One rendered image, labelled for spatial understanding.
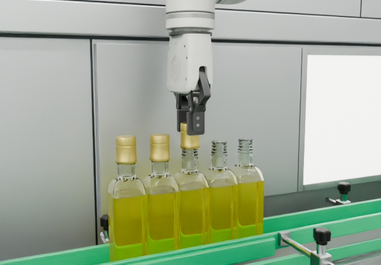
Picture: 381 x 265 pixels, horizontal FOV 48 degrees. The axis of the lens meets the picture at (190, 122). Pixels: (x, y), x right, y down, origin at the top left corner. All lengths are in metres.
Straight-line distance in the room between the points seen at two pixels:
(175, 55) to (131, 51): 0.13
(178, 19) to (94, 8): 0.19
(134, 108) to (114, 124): 0.05
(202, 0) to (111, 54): 0.21
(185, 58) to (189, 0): 0.09
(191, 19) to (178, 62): 0.07
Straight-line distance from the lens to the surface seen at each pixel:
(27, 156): 0.85
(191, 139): 0.74
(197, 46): 0.70
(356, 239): 0.99
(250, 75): 0.95
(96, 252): 0.80
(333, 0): 1.13
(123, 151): 0.71
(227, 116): 0.92
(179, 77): 0.72
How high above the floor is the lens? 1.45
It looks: 7 degrees down
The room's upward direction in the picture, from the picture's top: straight up
